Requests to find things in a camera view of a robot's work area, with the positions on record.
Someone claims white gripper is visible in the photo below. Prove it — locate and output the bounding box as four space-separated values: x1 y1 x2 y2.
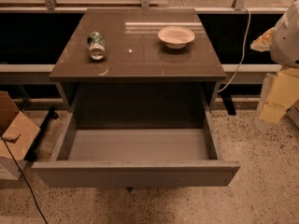
250 0 299 124

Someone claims green soda can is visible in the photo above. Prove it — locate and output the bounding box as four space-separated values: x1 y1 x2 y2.
87 32 107 61

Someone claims open grey top drawer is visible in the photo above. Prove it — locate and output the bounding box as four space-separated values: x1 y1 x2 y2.
31 91 241 189

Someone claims black table leg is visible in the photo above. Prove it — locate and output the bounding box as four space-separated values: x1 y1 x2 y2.
221 91 236 116

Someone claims white bowl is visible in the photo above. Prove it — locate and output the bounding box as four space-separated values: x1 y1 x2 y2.
158 26 195 49

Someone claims dark grey cabinet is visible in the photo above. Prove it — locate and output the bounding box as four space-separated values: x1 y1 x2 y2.
49 7 227 129

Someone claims cardboard box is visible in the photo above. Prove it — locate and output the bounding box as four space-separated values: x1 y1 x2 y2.
0 91 40 180

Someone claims white hanging cable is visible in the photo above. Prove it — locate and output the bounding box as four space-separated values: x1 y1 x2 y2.
217 7 252 93

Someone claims black floor cable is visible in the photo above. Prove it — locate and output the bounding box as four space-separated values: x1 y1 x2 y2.
0 134 50 224

